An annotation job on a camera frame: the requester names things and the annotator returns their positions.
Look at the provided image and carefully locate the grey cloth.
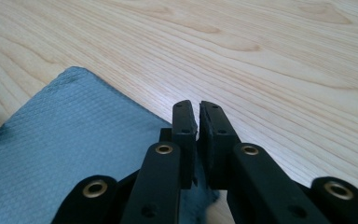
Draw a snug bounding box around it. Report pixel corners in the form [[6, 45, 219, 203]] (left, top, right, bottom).
[[0, 65, 221, 224]]

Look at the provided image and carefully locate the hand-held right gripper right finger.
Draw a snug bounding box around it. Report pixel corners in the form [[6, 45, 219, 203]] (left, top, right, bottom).
[[198, 100, 242, 190]]

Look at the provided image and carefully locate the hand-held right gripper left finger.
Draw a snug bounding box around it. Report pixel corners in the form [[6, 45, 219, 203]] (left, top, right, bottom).
[[159, 99, 199, 190]]

